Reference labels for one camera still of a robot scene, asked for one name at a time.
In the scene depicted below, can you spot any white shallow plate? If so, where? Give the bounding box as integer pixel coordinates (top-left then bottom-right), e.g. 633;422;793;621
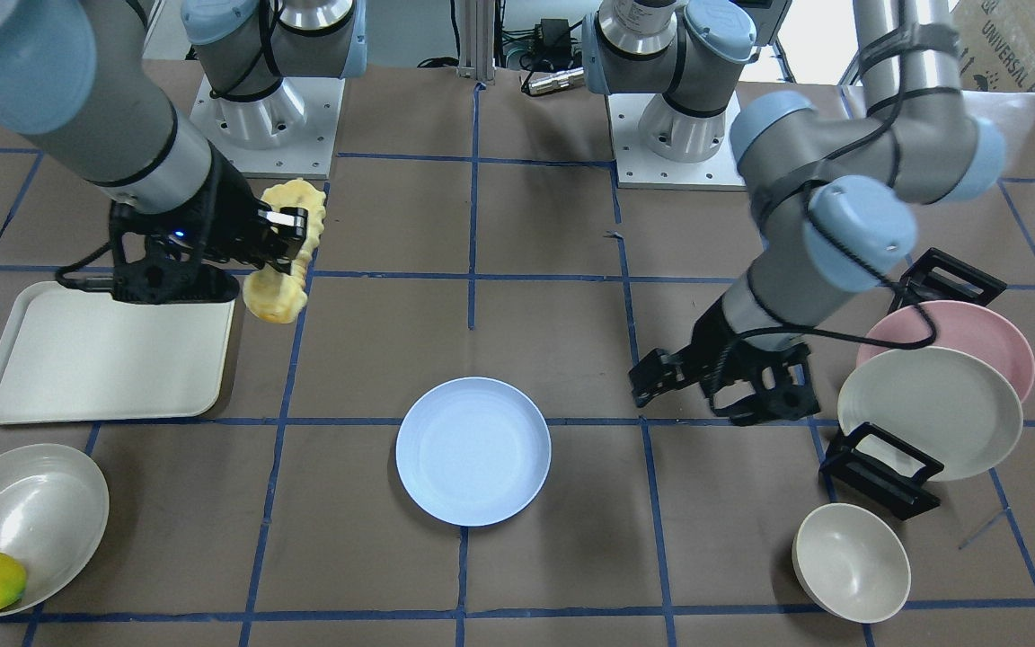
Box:
0;443;110;617

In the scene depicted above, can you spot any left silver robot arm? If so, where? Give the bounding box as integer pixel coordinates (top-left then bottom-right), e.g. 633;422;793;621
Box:
582;1;1006;427

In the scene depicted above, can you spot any white rectangular tray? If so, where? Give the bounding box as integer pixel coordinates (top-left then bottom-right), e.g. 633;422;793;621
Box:
0;281;235;425

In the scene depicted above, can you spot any yellow bread roll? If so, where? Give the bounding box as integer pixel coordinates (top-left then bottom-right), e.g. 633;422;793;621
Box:
243;179;328;325

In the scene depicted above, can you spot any blue plate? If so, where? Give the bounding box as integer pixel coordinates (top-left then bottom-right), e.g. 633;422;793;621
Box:
395;377;552;526

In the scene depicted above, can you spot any cream bowl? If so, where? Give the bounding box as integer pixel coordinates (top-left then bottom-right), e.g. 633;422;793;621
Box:
792;503;912;624

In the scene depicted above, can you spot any cardboard box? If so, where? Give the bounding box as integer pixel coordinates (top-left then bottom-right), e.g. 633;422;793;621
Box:
951;1;1035;92

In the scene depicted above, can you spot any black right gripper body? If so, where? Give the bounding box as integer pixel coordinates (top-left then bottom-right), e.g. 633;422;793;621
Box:
110;158;271;306

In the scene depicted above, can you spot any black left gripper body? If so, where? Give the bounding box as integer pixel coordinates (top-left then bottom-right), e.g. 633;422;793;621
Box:
685;300;820;427

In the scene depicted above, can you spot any aluminium frame post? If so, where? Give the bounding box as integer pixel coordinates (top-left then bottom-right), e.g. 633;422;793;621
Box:
455;0;500;86

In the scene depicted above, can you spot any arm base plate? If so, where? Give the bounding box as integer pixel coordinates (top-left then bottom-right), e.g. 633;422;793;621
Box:
190;77;346;181
607;93;745;192

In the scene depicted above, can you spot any cream plate in rack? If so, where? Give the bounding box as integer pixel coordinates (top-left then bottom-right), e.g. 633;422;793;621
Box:
837;347;1023;482

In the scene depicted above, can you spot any black plate rack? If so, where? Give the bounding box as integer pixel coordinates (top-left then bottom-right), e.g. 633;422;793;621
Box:
818;247;1009;520

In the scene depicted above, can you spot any black power adapter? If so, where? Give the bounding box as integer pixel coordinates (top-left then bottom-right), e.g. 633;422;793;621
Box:
528;18;580;71

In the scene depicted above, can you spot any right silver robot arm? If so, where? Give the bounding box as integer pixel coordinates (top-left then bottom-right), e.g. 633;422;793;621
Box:
0;1;367;323

